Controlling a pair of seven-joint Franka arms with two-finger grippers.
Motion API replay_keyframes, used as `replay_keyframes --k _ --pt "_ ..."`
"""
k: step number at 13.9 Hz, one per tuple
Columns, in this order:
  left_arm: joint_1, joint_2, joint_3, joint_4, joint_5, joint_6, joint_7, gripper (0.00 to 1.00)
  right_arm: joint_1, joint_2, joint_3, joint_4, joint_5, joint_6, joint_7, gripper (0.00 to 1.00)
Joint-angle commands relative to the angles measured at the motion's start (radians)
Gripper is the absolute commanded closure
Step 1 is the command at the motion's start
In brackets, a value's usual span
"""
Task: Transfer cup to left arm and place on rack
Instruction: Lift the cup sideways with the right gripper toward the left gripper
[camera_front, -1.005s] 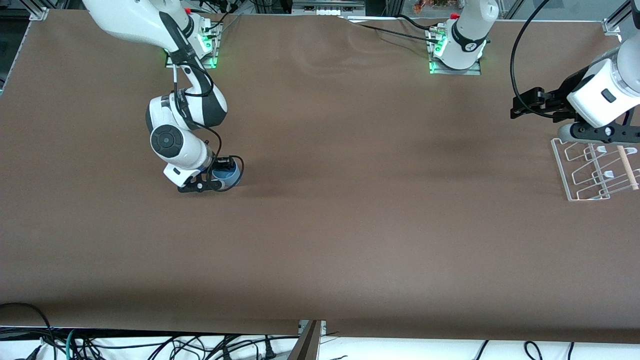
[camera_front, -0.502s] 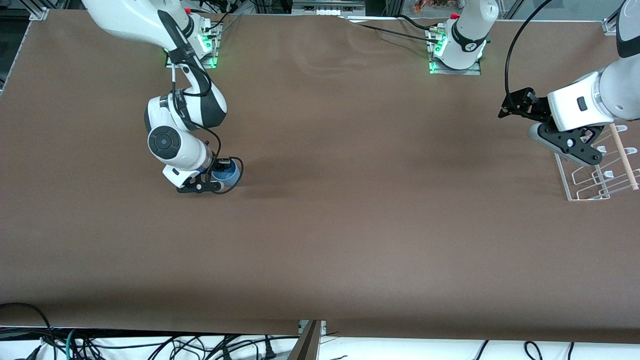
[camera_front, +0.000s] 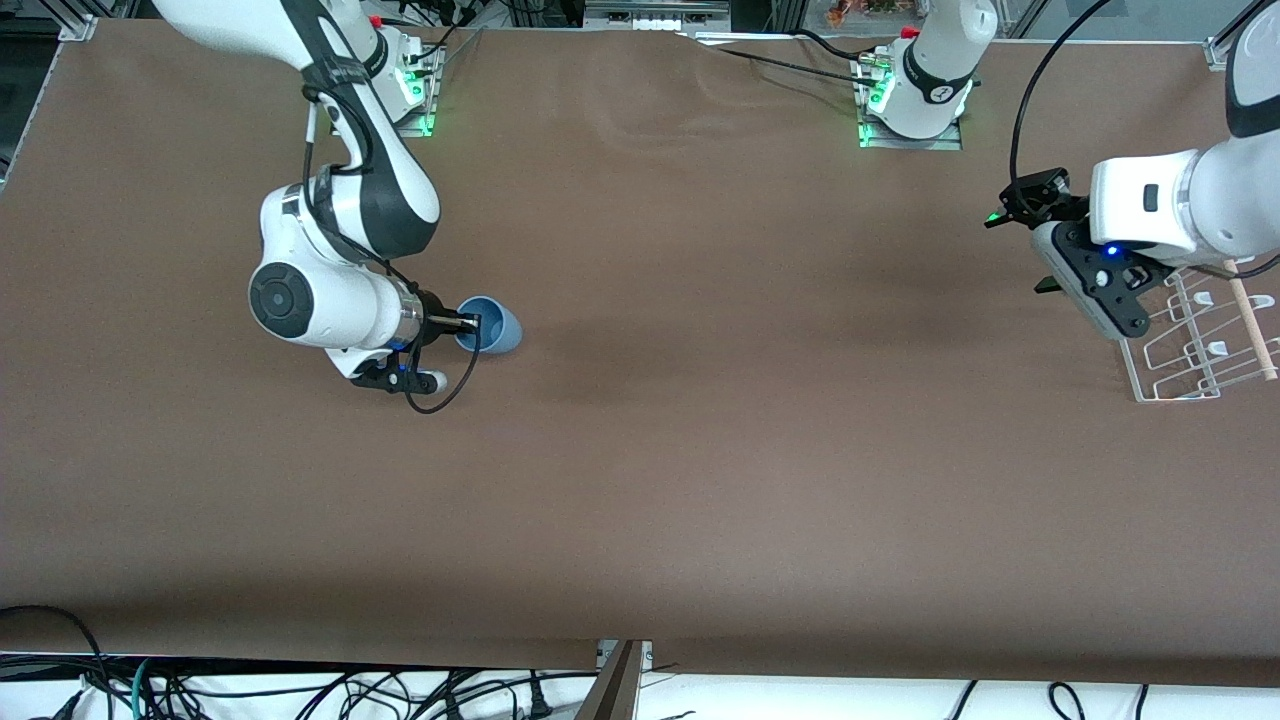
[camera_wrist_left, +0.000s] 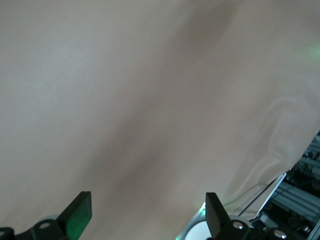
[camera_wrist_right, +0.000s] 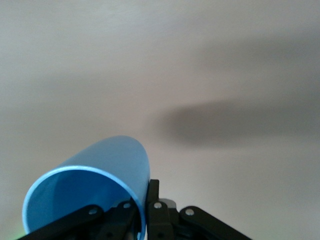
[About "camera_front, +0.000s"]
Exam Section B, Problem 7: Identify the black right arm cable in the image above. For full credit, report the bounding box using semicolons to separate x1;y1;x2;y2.
300;60;483;415

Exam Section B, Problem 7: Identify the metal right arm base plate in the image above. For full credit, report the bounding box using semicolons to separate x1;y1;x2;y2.
395;40;446;138

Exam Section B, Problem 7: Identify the white power strip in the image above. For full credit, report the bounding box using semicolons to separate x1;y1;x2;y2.
585;0;731;31

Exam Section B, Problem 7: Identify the black cable on table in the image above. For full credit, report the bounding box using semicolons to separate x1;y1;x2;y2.
690;28;891;89

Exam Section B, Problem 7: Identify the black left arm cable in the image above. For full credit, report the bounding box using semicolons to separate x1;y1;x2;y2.
1010;0;1116;196

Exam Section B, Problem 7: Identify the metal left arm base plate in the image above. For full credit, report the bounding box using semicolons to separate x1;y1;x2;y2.
855;55;966;151

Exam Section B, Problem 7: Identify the blue plastic cup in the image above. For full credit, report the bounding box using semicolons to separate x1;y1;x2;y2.
455;296;524;356

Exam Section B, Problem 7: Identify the brown table cover sheet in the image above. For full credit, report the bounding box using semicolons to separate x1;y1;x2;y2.
0;18;1280;691

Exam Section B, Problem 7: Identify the white wire rack wooden bar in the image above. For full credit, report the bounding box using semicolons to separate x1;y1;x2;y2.
1120;258;1280;404

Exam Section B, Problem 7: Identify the black base cable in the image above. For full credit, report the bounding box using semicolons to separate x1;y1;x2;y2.
395;0;486;76

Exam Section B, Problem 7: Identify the aluminium frame post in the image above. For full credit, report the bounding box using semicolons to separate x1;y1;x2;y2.
575;640;653;720

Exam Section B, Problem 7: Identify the black looped floor cable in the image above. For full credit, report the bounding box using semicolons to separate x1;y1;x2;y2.
0;604;111;720

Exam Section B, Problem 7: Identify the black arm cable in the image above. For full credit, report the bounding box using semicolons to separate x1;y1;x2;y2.
1010;0;1116;196
300;60;483;415

